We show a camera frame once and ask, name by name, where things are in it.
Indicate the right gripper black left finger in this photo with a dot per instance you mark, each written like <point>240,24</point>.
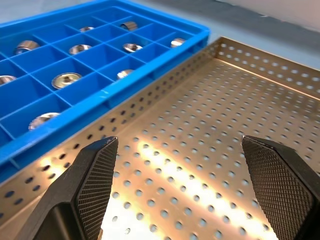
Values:
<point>70,200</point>

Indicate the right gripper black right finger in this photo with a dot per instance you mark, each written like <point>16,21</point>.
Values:
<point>282,182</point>

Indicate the blue compartment tray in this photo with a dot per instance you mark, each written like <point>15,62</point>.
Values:
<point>100,56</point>

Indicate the perforated metal tray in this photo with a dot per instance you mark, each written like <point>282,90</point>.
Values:
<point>212,112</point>

